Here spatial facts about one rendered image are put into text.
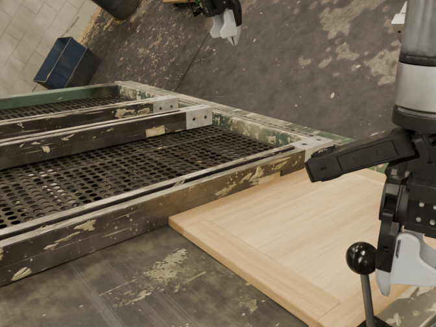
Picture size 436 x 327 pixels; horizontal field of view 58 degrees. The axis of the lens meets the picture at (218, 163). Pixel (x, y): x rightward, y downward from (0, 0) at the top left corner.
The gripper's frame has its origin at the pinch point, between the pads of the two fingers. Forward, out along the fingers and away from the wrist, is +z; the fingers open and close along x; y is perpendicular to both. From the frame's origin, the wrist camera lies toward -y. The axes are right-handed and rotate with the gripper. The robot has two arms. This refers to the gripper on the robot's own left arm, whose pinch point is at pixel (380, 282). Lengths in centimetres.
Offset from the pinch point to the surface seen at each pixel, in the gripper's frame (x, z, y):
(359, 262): -1.1, -2.5, -2.4
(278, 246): 17.9, 11.3, -19.3
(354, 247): 0.0, -3.5, -3.3
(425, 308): 10.3, 9.0, 5.3
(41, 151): 27, 9, -98
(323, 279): 12.5, 11.4, -9.3
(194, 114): 80, 7, -79
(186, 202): 20.6, 9.0, -41.4
